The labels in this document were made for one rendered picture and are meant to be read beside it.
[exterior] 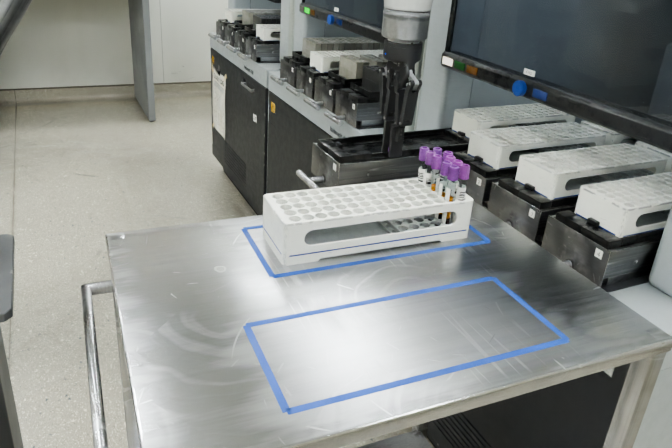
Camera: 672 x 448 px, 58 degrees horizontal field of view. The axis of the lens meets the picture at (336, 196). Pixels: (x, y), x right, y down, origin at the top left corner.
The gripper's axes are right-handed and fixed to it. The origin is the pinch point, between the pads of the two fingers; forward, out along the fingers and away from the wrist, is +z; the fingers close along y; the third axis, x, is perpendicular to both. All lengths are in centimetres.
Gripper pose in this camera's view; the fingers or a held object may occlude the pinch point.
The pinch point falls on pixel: (392, 138)
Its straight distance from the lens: 127.1
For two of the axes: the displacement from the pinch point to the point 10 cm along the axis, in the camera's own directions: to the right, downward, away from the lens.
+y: -4.3, -3.9, 8.2
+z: -0.7, 9.1, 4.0
